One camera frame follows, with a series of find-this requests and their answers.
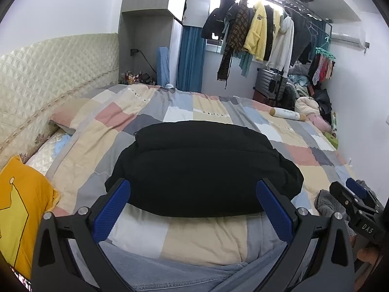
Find pile of clothes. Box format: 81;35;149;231
286;64;333;122

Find white air conditioner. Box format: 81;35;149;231
330;30;370;49

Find cream plush cushion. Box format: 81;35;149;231
294;96;319;117

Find green plush toy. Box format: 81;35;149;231
324;131;339;149

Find yellow pillow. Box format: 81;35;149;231
0;155;60;279

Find dark suitcase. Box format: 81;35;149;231
253;68;288;104

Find light blue blanket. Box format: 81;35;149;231
58;134;75;153

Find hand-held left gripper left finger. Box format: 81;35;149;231
31;178;132;292

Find teal hanging garment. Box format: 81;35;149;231
239;50;253;78

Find cream quilted headboard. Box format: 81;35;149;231
0;32;120;171

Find black charger cable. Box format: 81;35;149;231
137;50;159;81

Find pink plush cloth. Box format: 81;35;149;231
307;114;332;133

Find white hoodie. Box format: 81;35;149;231
267;15;295;72

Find patchwork duvet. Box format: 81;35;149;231
45;83;356;266

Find black puffer jacket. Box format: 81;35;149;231
201;8;227;40

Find white bolster pillow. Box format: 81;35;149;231
271;107;308;121

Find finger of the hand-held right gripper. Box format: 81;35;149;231
329;181;355;217
345;177;370;200

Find person's right hand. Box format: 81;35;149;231
349;236;382;273

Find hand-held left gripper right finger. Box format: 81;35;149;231
255;178;356;292

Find person's jeans legs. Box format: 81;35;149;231
68;237;307;292

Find cream quilted pillow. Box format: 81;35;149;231
26;129;75;177

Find small hanging laundry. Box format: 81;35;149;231
308;53;336;84

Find grey fuzzy cloth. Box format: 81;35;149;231
314;189;357;238

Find patchwork pillow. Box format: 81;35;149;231
49;97;92;136

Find yellow fleece jacket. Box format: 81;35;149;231
243;0;282;63

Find bedside cosmetic bottles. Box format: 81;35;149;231
120;70;157;86

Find green clip hanger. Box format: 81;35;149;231
314;36;336;61

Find dark grey coat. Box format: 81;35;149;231
289;10;317;67

